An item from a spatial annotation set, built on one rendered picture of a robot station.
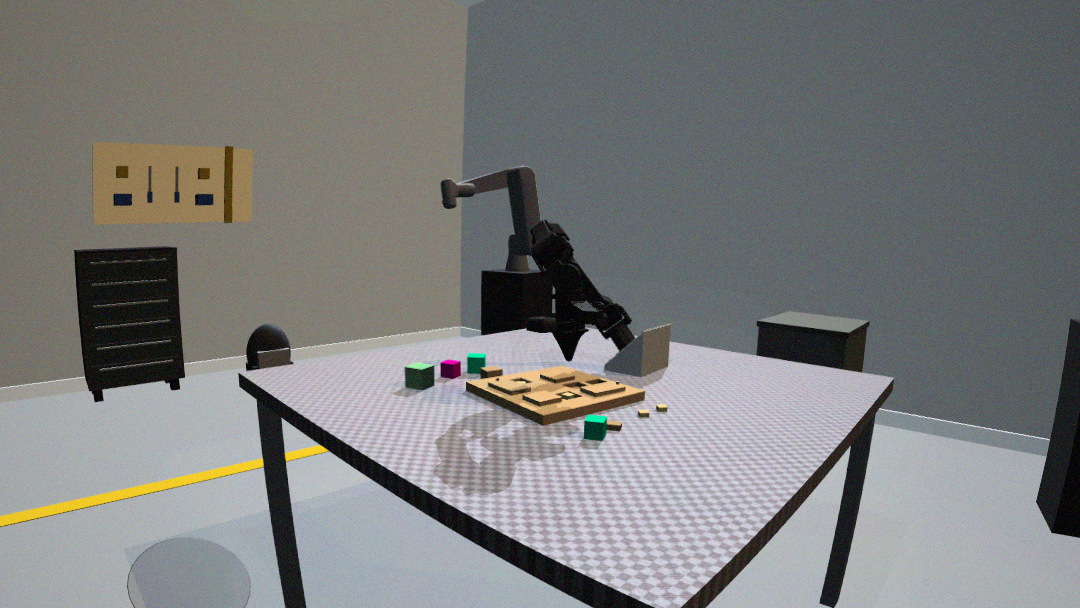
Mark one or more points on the small magenta block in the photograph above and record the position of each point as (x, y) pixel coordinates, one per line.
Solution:
(450, 369)

